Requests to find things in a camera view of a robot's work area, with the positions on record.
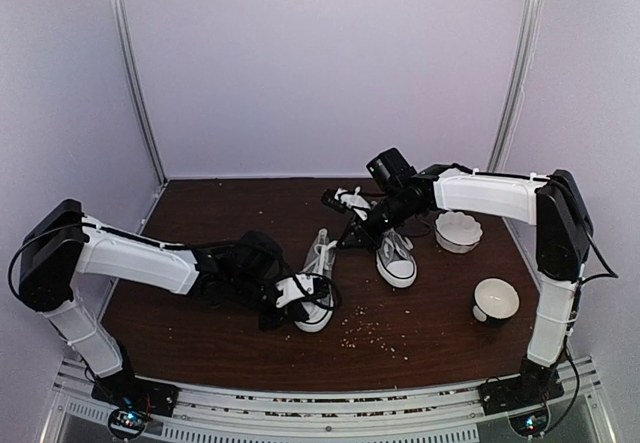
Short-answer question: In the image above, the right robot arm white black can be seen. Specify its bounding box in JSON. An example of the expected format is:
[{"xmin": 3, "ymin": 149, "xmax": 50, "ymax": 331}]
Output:
[{"xmin": 323, "ymin": 148, "xmax": 594, "ymax": 405}]

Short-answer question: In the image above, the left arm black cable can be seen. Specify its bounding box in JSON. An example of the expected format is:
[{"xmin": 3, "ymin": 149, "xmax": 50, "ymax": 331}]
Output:
[{"xmin": 7, "ymin": 232, "xmax": 344, "ymax": 314}]

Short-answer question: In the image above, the right aluminium frame post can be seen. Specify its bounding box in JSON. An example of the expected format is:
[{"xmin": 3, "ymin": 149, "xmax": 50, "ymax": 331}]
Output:
[{"xmin": 487, "ymin": 0, "xmax": 543, "ymax": 172}]

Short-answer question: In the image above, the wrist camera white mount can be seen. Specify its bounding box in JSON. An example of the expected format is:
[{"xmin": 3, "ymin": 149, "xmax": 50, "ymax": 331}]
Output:
[
  {"xmin": 321, "ymin": 187, "xmax": 372, "ymax": 221},
  {"xmin": 275, "ymin": 274, "xmax": 314, "ymax": 308}
]

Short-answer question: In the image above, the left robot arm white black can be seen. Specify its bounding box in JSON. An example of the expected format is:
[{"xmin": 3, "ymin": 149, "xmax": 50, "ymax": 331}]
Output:
[{"xmin": 7, "ymin": 199, "xmax": 316, "ymax": 407}]

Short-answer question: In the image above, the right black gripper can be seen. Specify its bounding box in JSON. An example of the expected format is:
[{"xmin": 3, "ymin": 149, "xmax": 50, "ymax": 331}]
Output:
[{"xmin": 337, "ymin": 189, "xmax": 420, "ymax": 253}]

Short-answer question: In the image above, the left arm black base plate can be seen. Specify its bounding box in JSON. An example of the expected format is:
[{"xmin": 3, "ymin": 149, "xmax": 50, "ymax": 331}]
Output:
[{"xmin": 91, "ymin": 373, "xmax": 179, "ymax": 417}]

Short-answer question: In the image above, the left aluminium frame post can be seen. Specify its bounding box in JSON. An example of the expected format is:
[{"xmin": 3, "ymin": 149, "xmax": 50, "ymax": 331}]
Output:
[{"xmin": 110, "ymin": 0, "xmax": 168, "ymax": 186}]

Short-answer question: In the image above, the white fluted ceramic bowl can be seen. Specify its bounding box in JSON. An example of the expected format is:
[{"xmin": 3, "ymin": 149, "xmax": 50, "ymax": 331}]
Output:
[{"xmin": 435, "ymin": 211, "xmax": 483, "ymax": 254}]

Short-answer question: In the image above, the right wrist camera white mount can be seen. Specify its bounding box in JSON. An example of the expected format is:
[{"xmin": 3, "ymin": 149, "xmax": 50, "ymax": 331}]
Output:
[{"xmin": 321, "ymin": 187, "xmax": 372, "ymax": 221}]

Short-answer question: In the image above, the front aluminium rail frame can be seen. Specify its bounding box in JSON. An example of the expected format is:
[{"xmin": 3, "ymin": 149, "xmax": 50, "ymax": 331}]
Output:
[{"xmin": 36, "ymin": 357, "xmax": 622, "ymax": 442}]

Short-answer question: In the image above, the black and white bowl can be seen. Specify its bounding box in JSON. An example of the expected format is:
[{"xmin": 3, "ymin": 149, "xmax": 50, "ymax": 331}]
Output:
[{"xmin": 471, "ymin": 278, "xmax": 520, "ymax": 328}]

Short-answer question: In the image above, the grey sneaker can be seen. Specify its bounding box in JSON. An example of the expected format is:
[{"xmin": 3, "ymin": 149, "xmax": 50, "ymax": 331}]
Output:
[
  {"xmin": 375, "ymin": 230, "xmax": 417, "ymax": 289},
  {"xmin": 295, "ymin": 228, "xmax": 337, "ymax": 333}
]

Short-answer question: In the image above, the aluminium frame post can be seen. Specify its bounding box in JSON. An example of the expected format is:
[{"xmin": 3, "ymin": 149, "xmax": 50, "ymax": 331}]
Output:
[
  {"xmin": 110, "ymin": 0, "xmax": 168, "ymax": 186},
  {"xmin": 487, "ymin": 0, "xmax": 543, "ymax": 172}
]

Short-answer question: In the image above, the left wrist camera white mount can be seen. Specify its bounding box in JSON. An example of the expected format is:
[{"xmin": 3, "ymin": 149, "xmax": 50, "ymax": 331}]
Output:
[{"xmin": 275, "ymin": 274, "xmax": 314, "ymax": 308}]

